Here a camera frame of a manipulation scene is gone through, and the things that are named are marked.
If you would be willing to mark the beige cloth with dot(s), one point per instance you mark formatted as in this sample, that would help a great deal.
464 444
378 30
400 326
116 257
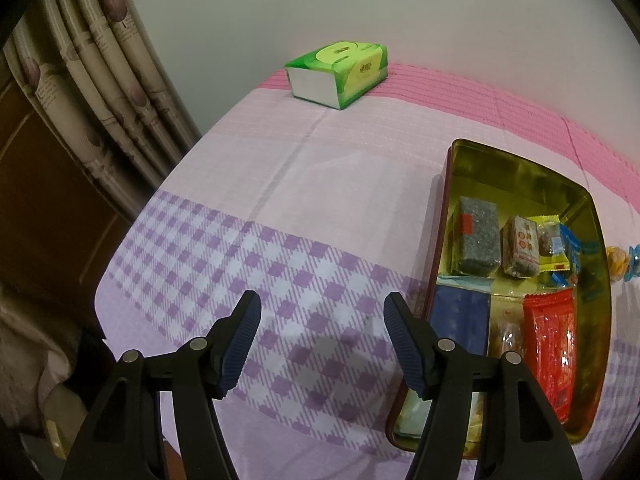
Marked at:
30 350

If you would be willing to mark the orange-red peanut bag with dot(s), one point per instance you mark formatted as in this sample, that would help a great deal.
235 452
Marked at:
550 340

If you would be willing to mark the brown wooden cabinet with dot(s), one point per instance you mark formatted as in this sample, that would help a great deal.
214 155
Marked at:
40 200

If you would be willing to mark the gold rectangular tin box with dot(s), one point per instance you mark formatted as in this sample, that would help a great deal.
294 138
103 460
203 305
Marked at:
500 180

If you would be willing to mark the green tissue pack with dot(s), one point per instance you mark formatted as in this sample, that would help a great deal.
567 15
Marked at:
345 70

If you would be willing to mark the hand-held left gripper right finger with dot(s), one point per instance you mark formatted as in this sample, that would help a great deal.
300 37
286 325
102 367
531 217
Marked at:
407 350

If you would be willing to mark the clear brown snack packet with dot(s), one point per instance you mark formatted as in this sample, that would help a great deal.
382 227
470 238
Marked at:
505 330

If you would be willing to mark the yellow clear candy packet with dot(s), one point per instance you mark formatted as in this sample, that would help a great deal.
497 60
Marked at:
547 240
618 262

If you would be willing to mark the brown cake block packet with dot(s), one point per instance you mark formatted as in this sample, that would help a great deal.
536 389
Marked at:
520 247

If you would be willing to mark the grey seed block packet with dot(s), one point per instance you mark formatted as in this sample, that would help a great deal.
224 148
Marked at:
475 240

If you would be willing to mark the pink purple checked tablecloth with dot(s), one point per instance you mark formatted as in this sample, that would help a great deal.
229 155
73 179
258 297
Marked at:
300 185

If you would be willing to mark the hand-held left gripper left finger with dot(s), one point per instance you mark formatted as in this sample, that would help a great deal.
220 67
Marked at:
240 345

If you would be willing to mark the beige patterned curtain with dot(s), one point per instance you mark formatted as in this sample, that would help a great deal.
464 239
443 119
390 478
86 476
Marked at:
100 85

